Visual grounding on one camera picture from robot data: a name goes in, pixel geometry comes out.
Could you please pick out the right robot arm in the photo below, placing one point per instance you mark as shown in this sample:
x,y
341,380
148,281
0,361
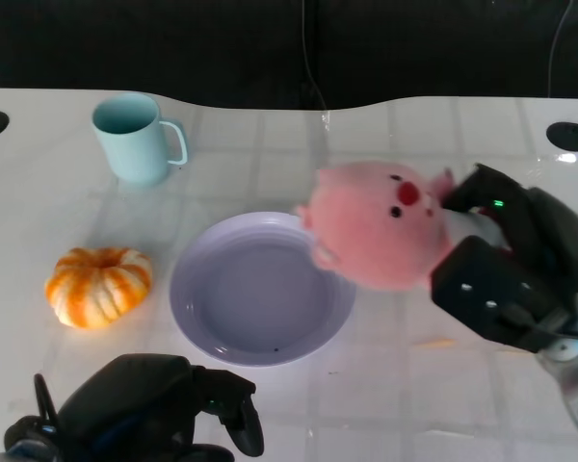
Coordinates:
x,y
575,370

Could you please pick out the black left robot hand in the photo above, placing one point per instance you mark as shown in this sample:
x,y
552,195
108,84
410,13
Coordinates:
x,y
144,404

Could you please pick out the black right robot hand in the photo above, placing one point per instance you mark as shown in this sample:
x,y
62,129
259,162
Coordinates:
x,y
515,260

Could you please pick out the orange striped pumpkin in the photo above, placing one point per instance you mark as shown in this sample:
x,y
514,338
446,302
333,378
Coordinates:
x,y
98,286

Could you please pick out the pink plush doll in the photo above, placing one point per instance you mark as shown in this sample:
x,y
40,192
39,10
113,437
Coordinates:
x,y
380,226

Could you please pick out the light blue mug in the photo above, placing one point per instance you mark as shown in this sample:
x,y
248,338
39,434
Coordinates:
x,y
132,139

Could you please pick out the lavender round plate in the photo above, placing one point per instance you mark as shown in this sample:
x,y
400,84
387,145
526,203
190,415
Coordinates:
x,y
257,293

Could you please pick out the black sofa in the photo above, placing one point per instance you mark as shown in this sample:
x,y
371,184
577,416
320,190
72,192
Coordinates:
x,y
289,48

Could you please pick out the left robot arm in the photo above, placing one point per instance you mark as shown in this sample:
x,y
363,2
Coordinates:
x,y
21,438

